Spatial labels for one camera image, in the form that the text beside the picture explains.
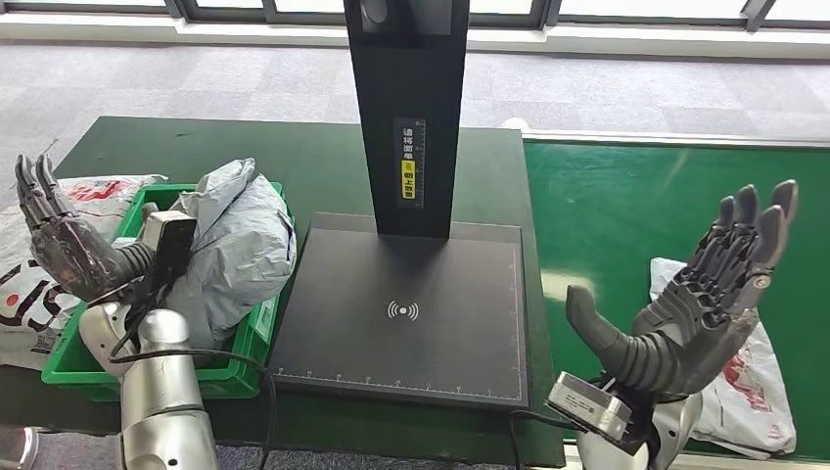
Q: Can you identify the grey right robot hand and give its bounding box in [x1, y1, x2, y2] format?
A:
[565, 179, 799, 399]

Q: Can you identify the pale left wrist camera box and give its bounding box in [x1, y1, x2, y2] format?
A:
[139, 209, 199, 287]

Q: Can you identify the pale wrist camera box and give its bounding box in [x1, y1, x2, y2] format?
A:
[544, 370, 633, 443]
[139, 209, 199, 287]

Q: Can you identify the green plastic crate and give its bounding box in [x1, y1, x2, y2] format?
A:
[41, 182, 290, 402]

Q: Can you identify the white conveyor frame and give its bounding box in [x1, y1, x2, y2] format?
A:
[502, 117, 830, 470]

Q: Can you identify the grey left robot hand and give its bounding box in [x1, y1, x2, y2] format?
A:
[14, 153, 157, 305]

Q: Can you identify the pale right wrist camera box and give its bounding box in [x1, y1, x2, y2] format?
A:
[544, 370, 633, 443]

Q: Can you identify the white grey base part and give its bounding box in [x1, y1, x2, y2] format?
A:
[0, 426, 40, 470]

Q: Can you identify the large white printed parcel bag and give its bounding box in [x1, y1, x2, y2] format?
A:
[0, 173, 166, 372]

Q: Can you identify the green conveyor belt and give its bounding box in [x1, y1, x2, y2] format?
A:
[524, 139, 830, 463]

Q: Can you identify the grey parcel with red stripe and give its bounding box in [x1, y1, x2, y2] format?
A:
[648, 257, 798, 458]

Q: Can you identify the black inbound scanner machine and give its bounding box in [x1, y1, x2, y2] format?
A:
[267, 0, 533, 413]

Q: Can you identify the dark window frame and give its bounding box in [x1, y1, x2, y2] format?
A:
[0, 0, 830, 33]

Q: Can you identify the white window sill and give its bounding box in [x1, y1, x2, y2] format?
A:
[0, 9, 830, 63]

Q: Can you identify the grey parcel with red smear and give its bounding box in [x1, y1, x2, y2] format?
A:
[169, 157, 299, 312]

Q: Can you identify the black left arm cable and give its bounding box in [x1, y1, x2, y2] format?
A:
[107, 278, 279, 470]

